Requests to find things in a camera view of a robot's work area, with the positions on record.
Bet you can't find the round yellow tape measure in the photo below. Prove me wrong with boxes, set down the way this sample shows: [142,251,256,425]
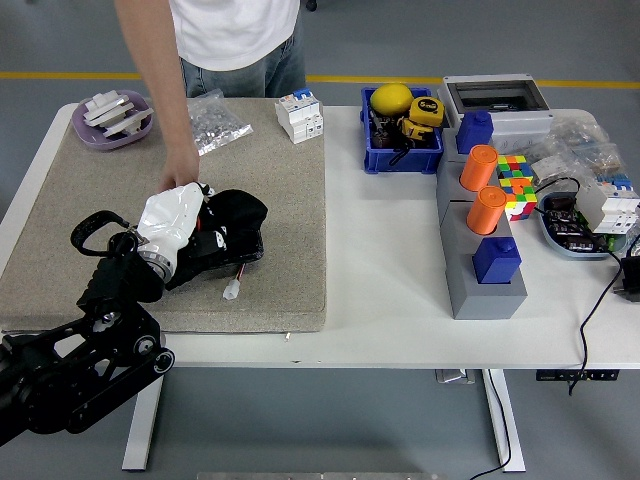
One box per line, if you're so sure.
[408,96,446,129]

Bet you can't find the black cable under table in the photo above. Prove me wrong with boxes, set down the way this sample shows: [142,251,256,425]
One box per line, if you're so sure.
[468,369,512,480]

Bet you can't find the metal bracket under table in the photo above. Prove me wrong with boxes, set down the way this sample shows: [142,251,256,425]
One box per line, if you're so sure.
[433,368,476,385]

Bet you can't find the white circuit breaker blue switch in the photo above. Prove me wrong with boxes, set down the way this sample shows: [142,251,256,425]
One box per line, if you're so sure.
[274,87,325,146]

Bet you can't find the blue block with knob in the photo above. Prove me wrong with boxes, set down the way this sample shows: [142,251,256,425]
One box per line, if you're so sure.
[455,110,495,155]
[472,237,523,285]

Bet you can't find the white circuit breaker blue switches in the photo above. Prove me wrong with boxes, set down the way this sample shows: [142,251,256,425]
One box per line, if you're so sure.
[574,172,640,236]

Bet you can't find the blue plastic bin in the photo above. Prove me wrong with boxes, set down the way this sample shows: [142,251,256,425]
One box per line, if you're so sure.
[360,87,445,175]

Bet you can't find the grey electrical enclosure box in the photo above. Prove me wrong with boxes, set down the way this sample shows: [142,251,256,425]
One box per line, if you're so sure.
[437,74,556,154]

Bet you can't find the orange cylinder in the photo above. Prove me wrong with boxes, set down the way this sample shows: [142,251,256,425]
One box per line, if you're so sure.
[466,185,507,236]
[459,144,500,193]

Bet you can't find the purple dish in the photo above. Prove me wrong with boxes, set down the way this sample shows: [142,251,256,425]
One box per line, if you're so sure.
[71,89,155,151]

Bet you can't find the thin black cable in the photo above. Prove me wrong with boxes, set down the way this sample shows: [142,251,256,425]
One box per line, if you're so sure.
[532,176,584,216]

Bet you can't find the blue-grey dish with components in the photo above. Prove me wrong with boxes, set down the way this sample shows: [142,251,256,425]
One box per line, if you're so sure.
[537,189,630,262]

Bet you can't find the black power adapter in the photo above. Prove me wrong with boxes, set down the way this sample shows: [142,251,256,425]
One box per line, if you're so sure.
[619,254,640,304]

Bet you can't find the grey-brown mat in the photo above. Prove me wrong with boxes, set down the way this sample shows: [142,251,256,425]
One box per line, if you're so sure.
[0,97,330,335]

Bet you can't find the grey block holder base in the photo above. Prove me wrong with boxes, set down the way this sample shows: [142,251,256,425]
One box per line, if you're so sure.
[435,124,530,321]

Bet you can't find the yellow and black tape measure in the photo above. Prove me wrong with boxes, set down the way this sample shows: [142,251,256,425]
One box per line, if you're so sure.
[399,117,435,142]

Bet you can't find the black table control panel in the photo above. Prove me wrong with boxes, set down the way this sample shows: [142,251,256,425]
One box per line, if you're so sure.
[535,368,620,382]

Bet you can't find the clear bags of components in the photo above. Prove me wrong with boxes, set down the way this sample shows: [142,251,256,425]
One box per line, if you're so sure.
[542,117,626,184]

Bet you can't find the white table leg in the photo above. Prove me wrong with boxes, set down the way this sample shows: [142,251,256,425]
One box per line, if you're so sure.
[121,368,166,472]
[482,368,526,474]

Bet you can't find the yellow lemon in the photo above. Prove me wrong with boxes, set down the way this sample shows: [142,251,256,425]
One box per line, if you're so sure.
[369,83,414,115]

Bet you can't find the white plastic bracket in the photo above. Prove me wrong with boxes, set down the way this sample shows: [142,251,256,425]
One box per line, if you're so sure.
[82,89,135,124]
[102,106,155,137]

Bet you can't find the panel wire with white connector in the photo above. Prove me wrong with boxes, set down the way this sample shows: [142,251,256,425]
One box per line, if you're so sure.
[222,262,247,300]

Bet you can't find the black adapter cord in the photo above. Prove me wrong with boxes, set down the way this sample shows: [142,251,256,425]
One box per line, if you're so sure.
[568,249,626,397]

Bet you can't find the black handled tool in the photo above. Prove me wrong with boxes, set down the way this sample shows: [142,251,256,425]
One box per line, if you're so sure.
[368,108,394,149]

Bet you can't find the clear bag of screws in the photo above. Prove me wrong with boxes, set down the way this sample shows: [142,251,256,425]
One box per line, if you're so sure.
[187,88,255,159]

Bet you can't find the colourful puzzle cube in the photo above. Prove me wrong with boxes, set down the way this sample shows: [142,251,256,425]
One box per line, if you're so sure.
[495,154,531,182]
[497,177,539,223]

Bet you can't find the person's right hand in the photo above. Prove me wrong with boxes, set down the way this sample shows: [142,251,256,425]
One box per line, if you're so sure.
[158,148,202,194]

